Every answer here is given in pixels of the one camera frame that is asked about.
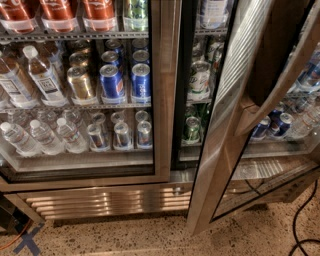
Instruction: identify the glass fridge door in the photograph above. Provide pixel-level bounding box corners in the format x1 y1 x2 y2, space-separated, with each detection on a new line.
0 0 181 198
187 0 320 235

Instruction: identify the water bottle right fridge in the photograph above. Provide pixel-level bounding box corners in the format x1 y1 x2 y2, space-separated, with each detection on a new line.
288 106 320 139

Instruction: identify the right small pepsi can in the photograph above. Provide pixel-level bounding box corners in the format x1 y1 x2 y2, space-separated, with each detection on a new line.
137 121 152 148

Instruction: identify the small pepsi can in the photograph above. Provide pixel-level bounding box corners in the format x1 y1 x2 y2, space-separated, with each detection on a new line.
114 122 133 150
137 121 152 148
87 124 109 152

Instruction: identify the green soda can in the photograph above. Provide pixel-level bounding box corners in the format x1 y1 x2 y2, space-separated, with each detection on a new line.
183 116 200 144

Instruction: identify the middle small pepsi can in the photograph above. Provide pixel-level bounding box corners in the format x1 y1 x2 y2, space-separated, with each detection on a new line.
114 122 133 150

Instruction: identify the front blue pepsi can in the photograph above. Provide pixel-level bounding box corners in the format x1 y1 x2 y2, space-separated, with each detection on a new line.
131 63 151 102

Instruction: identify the blue pepsi can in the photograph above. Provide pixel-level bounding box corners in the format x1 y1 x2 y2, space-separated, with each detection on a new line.
131 63 151 102
99 64 125 104

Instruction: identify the left white 7up can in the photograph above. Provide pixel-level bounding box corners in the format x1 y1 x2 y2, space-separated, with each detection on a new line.
187 61 210 101

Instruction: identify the left small pepsi can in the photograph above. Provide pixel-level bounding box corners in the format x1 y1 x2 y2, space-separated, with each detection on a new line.
87 124 109 152

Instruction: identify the right water bottle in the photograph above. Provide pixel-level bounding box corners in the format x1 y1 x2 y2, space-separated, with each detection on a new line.
57 118 88 154

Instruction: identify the water bottle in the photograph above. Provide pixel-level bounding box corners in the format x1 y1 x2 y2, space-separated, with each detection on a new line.
0 122 41 157
30 119 65 155
57 118 88 154

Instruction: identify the gold soda can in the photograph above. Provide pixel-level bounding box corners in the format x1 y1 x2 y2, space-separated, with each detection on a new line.
67 66 98 106

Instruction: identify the blue can lower middle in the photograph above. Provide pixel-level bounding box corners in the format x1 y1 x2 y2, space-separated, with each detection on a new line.
251 116 271 140

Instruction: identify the middle water bottle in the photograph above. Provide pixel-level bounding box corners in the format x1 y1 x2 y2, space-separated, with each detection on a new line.
30 119 65 155

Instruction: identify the green label bottle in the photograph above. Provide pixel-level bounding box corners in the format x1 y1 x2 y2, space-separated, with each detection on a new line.
123 0 148 32

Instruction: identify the blue can lower right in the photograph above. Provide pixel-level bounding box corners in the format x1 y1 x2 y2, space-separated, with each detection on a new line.
268 112 294 138

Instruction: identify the white cap tea bottle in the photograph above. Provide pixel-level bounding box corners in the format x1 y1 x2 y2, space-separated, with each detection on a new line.
23 45 67 107

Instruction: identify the right red bottle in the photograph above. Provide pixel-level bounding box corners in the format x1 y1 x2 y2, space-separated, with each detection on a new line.
82 0 115 32

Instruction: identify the red bottle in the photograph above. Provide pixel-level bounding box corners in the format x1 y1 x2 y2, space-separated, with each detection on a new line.
39 0 79 33
0 0 38 34
82 0 115 32

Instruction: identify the left water bottle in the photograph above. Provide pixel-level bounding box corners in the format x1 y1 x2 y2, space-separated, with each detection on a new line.
0 122 41 157

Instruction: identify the middle red bottle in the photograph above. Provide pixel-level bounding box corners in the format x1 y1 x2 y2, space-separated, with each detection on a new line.
39 0 79 33

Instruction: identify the left tea bottle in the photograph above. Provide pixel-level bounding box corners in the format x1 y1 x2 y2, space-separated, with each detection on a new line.
0 52 39 109

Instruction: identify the left red bottle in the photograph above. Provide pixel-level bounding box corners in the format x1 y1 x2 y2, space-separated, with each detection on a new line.
0 0 38 34

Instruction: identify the orange floor cable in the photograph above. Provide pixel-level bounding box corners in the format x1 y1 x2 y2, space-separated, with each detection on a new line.
0 219 33 252

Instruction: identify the black floor cable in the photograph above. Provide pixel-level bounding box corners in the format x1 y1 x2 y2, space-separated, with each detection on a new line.
288 179 320 256

